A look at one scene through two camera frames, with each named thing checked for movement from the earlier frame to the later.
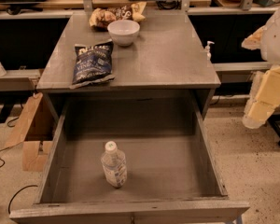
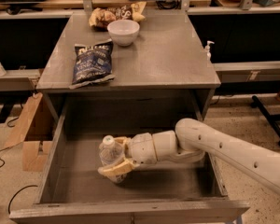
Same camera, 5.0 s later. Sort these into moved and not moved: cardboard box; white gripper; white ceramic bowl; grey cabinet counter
Moved: white gripper
Not moved: grey cabinet counter; white ceramic bowl; cardboard box
